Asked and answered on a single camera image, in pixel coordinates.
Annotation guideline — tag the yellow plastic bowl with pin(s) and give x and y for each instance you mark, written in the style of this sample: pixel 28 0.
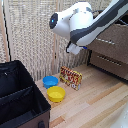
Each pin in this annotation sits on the yellow plastic bowl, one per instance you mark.
pixel 56 94

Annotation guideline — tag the beige woven blind panel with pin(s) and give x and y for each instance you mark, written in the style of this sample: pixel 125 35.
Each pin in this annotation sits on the beige woven blind panel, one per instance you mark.
pixel 63 50
pixel 30 36

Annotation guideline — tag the black fabric storage bin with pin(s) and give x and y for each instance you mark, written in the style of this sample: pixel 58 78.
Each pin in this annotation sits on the black fabric storage bin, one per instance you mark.
pixel 20 96

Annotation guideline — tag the red patterned food box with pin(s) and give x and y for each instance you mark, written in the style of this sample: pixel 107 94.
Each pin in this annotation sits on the red patterned food box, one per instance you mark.
pixel 70 77

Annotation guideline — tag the wooden frame post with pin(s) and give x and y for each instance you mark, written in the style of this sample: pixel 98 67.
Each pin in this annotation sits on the wooden frame post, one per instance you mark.
pixel 2 30
pixel 56 56

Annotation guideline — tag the white black Franka robot arm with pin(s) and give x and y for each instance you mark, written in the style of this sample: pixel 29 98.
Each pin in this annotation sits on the white black Franka robot arm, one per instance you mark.
pixel 83 21

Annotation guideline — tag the blue plastic bowl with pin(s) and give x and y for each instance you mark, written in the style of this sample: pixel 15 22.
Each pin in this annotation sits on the blue plastic bowl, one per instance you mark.
pixel 50 81

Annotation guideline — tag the brown fabric drawer cabinet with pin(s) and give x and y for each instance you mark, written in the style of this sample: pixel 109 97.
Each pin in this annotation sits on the brown fabric drawer cabinet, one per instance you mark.
pixel 124 50

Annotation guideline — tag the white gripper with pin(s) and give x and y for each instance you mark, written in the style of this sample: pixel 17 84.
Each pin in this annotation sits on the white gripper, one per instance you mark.
pixel 74 48

